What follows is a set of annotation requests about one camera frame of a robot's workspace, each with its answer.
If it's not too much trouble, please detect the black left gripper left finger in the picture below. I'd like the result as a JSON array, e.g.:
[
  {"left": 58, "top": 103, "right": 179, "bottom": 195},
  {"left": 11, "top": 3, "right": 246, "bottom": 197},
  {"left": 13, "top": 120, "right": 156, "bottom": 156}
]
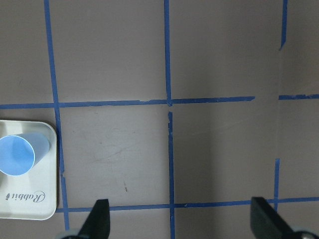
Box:
[{"left": 77, "top": 199, "right": 110, "bottom": 239}]

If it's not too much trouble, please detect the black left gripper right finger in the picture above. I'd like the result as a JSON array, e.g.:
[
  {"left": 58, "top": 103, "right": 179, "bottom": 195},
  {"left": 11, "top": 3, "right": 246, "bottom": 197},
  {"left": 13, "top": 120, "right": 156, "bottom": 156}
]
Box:
[{"left": 250, "top": 197, "right": 299, "bottom": 239}]

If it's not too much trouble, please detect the light blue cup front left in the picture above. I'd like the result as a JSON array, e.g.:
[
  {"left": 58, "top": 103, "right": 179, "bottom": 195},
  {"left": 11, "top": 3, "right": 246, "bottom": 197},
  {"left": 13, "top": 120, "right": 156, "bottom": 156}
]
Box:
[{"left": 0, "top": 132, "right": 50, "bottom": 176}]

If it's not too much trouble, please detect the cream Rabbit tray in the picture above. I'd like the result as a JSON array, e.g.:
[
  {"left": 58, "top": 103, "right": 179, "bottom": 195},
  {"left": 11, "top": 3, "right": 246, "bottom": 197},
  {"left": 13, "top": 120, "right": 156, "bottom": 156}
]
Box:
[{"left": 0, "top": 120, "right": 58, "bottom": 220}]

